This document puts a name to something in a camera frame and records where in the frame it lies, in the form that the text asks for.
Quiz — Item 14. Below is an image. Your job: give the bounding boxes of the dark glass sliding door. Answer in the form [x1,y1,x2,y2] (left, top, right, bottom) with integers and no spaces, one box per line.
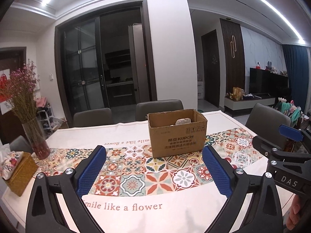
[55,17,112,124]

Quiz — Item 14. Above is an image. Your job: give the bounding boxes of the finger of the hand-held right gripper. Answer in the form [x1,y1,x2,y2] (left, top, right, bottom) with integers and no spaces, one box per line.
[279,124,311,143]
[252,135,311,169]

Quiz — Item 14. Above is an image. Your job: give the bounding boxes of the black television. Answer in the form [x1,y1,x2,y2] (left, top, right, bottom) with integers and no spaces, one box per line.
[250,67,291,100]

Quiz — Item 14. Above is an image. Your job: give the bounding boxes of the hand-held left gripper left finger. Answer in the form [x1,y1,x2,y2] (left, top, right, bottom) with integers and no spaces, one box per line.
[25,145,107,233]

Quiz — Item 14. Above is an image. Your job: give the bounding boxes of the dried pink flower bouquet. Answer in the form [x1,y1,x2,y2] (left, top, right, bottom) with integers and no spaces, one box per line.
[0,59,40,127]

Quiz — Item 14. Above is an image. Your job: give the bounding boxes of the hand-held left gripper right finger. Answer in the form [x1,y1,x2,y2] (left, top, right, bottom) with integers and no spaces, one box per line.
[202,146,285,233]

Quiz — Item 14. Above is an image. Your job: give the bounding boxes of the person's right hand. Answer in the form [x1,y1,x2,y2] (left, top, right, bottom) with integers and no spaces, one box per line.
[290,195,307,227]

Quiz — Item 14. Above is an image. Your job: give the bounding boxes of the dark wooden door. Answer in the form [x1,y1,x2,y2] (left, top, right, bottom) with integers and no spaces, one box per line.
[201,29,220,101]

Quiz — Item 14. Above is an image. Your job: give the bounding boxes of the blue curtain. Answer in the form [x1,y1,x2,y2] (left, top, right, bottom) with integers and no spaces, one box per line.
[282,44,311,112]

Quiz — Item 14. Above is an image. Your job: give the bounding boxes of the brown cardboard box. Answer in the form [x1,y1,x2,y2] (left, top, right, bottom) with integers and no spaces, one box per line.
[146,109,208,159]

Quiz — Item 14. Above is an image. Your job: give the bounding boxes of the glass vase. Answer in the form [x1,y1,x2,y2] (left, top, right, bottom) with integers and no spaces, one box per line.
[22,116,51,160]

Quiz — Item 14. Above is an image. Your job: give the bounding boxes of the colourful hanging cloths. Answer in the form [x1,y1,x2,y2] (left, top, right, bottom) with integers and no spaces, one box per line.
[276,97,304,127]

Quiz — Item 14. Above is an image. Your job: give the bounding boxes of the floral patterned tablecloth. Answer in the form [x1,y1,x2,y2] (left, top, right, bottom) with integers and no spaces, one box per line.
[2,110,302,233]

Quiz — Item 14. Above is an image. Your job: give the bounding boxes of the grey dining chair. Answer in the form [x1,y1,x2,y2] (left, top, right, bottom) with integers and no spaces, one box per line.
[135,99,184,121]
[10,135,33,154]
[73,107,113,128]
[245,103,291,151]

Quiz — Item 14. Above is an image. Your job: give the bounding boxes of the slatted panel with gold ornament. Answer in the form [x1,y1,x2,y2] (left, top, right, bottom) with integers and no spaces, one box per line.
[220,18,246,95]

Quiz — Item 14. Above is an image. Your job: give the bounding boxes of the white storage drawers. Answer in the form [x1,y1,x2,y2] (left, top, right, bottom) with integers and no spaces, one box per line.
[197,74,204,99]

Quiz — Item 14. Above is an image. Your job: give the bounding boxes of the shoe rack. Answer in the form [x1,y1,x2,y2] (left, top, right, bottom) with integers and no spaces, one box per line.
[36,97,61,131]

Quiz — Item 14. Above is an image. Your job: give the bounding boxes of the wicker tissue box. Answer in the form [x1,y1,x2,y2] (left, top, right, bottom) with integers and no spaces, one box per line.
[0,150,39,197]

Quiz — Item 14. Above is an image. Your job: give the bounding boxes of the white television cabinet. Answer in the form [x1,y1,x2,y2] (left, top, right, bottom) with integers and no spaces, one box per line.
[224,95,280,113]

